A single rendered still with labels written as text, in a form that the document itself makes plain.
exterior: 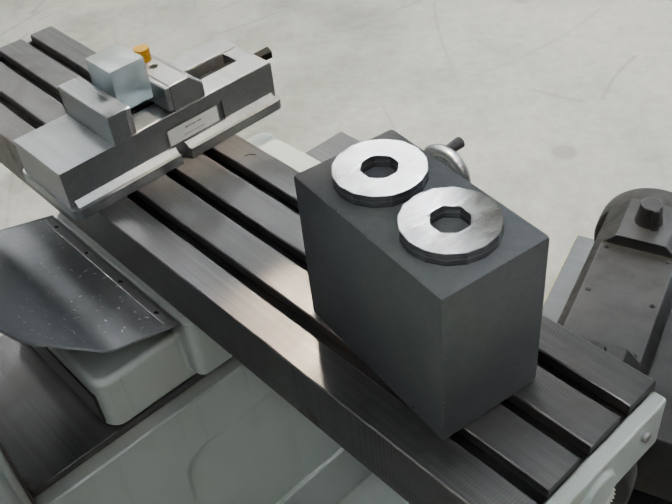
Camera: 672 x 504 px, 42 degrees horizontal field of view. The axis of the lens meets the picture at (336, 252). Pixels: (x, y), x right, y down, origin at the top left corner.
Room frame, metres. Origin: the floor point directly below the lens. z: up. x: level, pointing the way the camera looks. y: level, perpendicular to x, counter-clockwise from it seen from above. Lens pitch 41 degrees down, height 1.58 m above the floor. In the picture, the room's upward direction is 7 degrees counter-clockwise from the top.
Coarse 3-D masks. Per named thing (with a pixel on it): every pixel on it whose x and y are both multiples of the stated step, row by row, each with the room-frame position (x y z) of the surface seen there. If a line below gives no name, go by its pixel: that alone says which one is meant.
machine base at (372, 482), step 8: (368, 480) 0.92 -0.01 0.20; (376, 480) 0.92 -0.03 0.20; (360, 488) 0.91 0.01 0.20; (368, 488) 0.91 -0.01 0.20; (376, 488) 0.91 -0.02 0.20; (384, 488) 0.90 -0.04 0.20; (352, 496) 0.89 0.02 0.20; (360, 496) 0.89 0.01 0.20; (368, 496) 0.89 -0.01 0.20; (376, 496) 0.89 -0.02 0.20; (384, 496) 0.89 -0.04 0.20; (392, 496) 0.88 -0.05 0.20; (400, 496) 0.88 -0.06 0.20
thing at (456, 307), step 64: (320, 192) 0.64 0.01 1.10; (384, 192) 0.61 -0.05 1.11; (448, 192) 0.60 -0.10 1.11; (320, 256) 0.64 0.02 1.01; (384, 256) 0.54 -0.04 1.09; (448, 256) 0.52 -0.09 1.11; (512, 256) 0.52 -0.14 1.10; (384, 320) 0.55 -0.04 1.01; (448, 320) 0.48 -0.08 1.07; (512, 320) 0.52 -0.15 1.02; (448, 384) 0.48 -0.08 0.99; (512, 384) 0.52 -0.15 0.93
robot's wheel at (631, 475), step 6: (636, 462) 0.68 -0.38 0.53; (636, 468) 0.68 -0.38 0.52; (630, 474) 0.66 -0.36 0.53; (636, 474) 0.68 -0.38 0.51; (624, 480) 0.65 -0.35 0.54; (630, 480) 0.66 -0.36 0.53; (618, 486) 0.65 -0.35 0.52; (624, 486) 0.65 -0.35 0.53; (630, 486) 0.65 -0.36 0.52; (612, 492) 0.66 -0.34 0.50; (618, 492) 0.65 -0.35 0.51; (624, 492) 0.65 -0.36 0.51; (630, 492) 0.65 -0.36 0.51; (612, 498) 0.65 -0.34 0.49; (618, 498) 0.65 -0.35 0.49; (624, 498) 0.65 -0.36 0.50
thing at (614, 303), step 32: (608, 224) 1.12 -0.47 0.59; (640, 224) 1.08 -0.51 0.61; (608, 256) 1.04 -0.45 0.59; (640, 256) 1.03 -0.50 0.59; (576, 288) 0.98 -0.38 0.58; (608, 288) 0.96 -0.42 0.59; (640, 288) 0.96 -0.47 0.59; (576, 320) 0.90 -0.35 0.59; (608, 320) 0.90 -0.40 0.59; (640, 320) 0.89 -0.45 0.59; (608, 352) 0.82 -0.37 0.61; (640, 352) 0.83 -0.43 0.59; (640, 480) 0.69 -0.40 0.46
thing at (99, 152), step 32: (192, 64) 1.13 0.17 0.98; (224, 64) 1.13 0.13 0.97; (256, 64) 1.10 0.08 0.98; (64, 96) 1.03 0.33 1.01; (96, 96) 1.00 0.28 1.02; (224, 96) 1.05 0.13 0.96; (256, 96) 1.09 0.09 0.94; (64, 128) 1.00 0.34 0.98; (96, 128) 0.97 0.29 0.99; (128, 128) 0.96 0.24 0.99; (160, 128) 0.99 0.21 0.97; (192, 128) 1.01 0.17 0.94; (224, 128) 1.03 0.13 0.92; (32, 160) 0.95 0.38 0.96; (64, 160) 0.92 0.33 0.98; (96, 160) 0.92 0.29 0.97; (128, 160) 0.95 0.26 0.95; (160, 160) 0.97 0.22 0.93; (64, 192) 0.89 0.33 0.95; (96, 192) 0.91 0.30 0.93; (128, 192) 0.93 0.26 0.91
